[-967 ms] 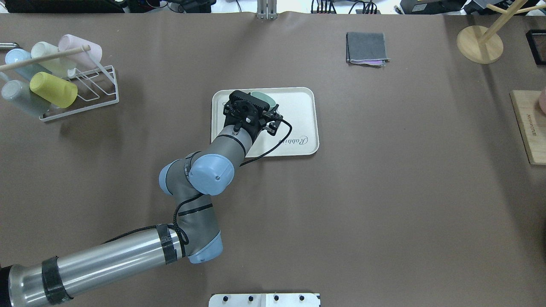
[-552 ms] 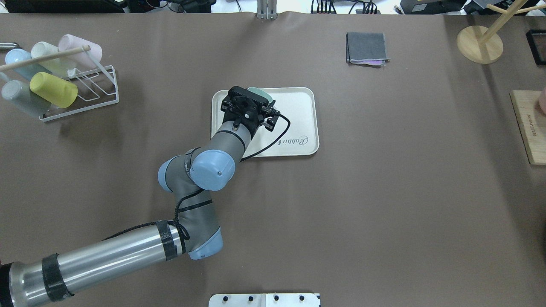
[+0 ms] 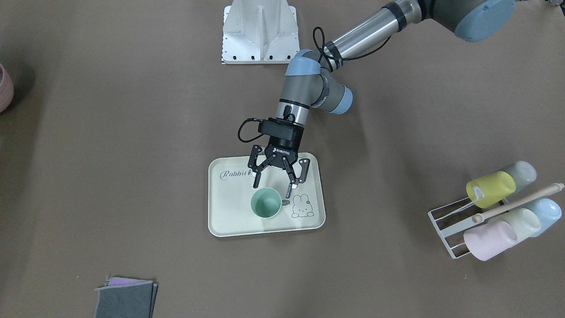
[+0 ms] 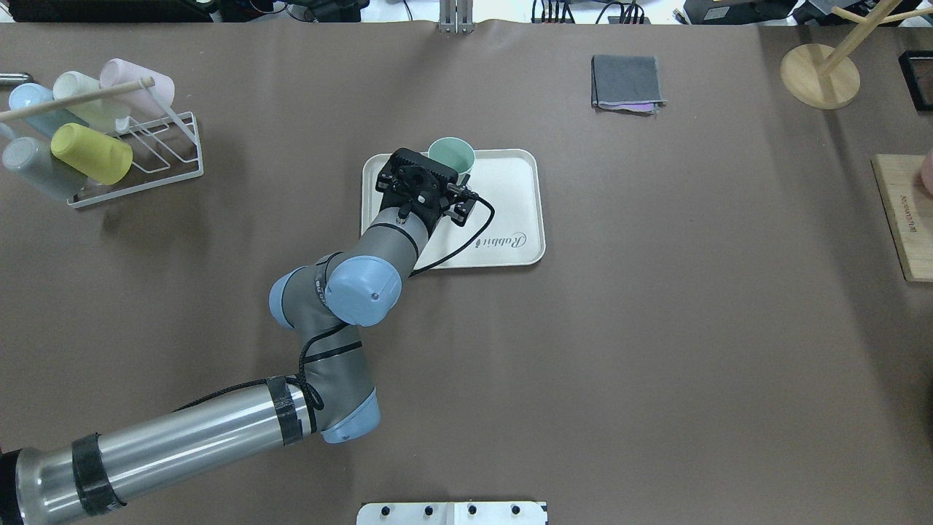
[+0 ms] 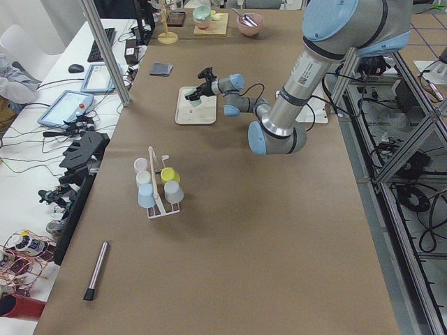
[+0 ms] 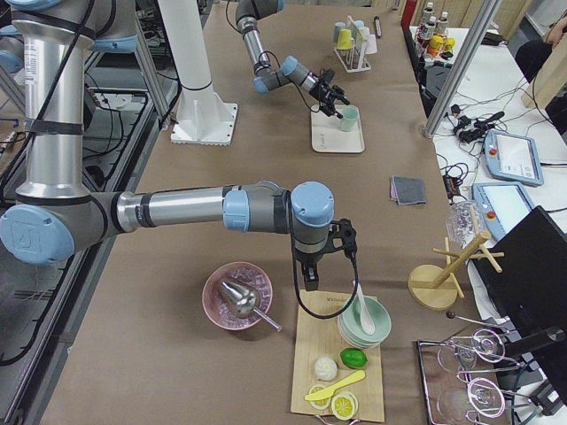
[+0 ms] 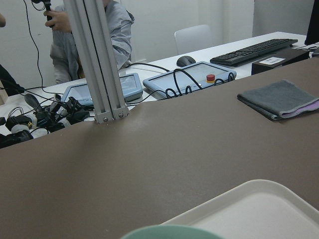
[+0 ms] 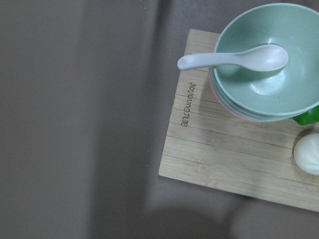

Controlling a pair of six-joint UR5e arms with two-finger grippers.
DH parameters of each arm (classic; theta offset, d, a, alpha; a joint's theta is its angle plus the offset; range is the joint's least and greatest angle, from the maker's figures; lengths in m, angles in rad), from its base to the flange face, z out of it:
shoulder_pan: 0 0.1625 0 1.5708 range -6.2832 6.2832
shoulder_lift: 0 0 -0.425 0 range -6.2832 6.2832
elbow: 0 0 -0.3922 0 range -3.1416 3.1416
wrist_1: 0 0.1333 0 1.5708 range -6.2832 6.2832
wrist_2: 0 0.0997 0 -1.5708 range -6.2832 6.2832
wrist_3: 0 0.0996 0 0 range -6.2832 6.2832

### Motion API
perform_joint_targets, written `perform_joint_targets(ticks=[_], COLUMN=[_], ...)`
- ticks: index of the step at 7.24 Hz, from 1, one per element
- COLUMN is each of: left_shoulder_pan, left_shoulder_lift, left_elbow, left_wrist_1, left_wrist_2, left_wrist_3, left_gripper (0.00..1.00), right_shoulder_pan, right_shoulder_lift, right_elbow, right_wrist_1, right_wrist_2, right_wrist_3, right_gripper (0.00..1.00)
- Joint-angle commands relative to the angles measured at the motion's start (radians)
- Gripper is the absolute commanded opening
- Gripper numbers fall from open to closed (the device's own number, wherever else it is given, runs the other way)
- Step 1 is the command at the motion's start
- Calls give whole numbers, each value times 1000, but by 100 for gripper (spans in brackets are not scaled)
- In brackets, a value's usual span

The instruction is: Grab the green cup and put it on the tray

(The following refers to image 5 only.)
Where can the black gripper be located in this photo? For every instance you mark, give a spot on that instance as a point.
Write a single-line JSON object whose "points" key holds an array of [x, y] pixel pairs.
{"points": [[207, 88]]}

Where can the green cup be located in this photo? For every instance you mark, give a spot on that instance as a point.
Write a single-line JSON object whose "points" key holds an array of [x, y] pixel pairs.
{"points": [[194, 98]]}

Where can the cream rabbit tray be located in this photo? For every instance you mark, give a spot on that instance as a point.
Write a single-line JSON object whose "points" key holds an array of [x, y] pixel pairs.
{"points": [[204, 114]]}

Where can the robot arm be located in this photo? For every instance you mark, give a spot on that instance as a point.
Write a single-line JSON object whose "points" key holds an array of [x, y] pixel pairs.
{"points": [[330, 29]]}

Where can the yellow cup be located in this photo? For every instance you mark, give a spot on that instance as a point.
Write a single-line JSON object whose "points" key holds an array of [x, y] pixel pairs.
{"points": [[169, 174]]}

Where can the pink cup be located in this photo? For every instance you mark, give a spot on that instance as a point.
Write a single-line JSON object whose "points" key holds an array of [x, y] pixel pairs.
{"points": [[140, 164]]}

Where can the white cup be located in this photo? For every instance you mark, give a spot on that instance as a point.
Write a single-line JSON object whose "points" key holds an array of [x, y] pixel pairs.
{"points": [[143, 177]]}

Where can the grey cup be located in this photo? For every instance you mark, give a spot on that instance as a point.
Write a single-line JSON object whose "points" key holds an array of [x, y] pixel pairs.
{"points": [[173, 192]]}

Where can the blue cup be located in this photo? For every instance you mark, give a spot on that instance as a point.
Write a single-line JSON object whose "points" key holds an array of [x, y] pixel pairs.
{"points": [[146, 196]]}

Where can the grey folded cloth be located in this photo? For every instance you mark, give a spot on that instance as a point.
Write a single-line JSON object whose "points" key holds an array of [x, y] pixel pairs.
{"points": [[161, 69]]}

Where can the wooden mug tree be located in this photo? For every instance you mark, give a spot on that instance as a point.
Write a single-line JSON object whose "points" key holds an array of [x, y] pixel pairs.
{"points": [[166, 37]]}

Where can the wooden cutting board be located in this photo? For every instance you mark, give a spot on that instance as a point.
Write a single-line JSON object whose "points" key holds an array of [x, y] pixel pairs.
{"points": [[213, 27]]}

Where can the stack of green bowls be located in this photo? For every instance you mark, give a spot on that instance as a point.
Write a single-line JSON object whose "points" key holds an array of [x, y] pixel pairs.
{"points": [[202, 17]]}

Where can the metal ice scoop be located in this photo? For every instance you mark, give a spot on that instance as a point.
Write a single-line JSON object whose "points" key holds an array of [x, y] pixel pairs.
{"points": [[245, 19]]}

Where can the pink bowl with ice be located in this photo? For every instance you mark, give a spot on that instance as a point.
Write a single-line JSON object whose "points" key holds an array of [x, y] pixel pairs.
{"points": [[250, 29]]}

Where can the upper teach pendant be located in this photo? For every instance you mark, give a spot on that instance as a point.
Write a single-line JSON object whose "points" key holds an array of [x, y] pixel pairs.
{"points": [[97, 81]]}

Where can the teach pendant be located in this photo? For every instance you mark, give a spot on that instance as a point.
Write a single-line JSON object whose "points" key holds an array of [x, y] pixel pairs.
{"points": [[69, 106], [97, 81]]}

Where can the black computer mouse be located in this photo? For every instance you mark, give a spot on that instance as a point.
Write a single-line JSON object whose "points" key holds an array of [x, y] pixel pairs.
{"points": [[76, 68]]}

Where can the lower teach pendant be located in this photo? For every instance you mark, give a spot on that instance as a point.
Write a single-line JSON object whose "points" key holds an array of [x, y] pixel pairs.
{"points": [[69, 106]]}

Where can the person in grey jacket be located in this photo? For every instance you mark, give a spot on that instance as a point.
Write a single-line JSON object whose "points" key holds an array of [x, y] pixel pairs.
{"points": [[16, 87]]}

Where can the metal rod black tip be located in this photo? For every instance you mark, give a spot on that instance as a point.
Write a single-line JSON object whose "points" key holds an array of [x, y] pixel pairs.
{"points": [[90, 291]]}

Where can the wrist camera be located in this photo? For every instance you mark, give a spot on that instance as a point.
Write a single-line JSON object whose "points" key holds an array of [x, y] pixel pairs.
{"points": [[207, 75]]}

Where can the aluminium frame post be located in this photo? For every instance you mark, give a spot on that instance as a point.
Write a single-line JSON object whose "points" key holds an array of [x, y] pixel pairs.
{"points": [[98, 32]]}

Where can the white wire cup rack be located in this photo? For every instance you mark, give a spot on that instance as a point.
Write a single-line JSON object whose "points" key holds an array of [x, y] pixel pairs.
{"points": [[162, 206]]}

